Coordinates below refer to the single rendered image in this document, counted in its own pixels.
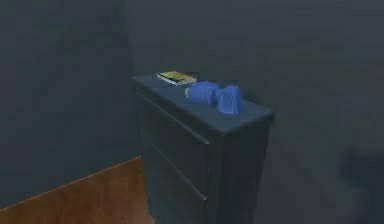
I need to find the yellow green book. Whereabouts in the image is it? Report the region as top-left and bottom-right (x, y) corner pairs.
(156, 70), (198, 87)

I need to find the dark grey chest of drawers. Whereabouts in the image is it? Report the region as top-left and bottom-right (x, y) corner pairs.
(131, 73), (276, 224)

